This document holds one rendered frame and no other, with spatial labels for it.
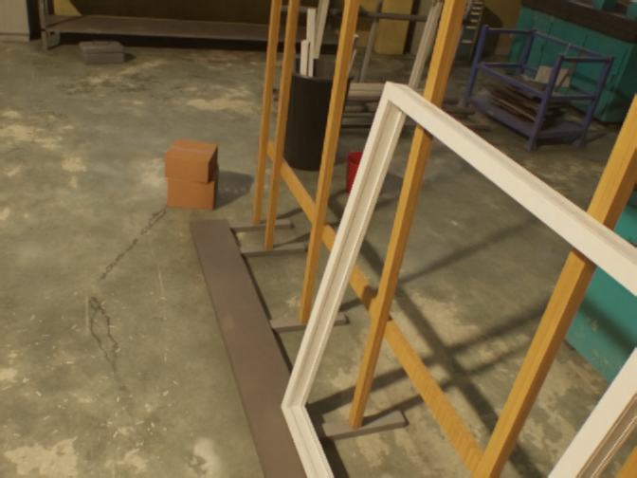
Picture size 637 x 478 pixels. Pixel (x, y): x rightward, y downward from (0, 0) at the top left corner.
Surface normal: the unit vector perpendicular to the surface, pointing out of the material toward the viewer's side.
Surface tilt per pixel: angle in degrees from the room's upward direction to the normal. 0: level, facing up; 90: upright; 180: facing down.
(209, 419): 0
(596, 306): 90
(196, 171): 90
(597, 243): 82
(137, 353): 0
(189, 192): 90
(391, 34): 90
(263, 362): 0
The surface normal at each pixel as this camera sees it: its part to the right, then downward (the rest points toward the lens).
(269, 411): 0.12, -0.85
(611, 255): -0.92, -0.06
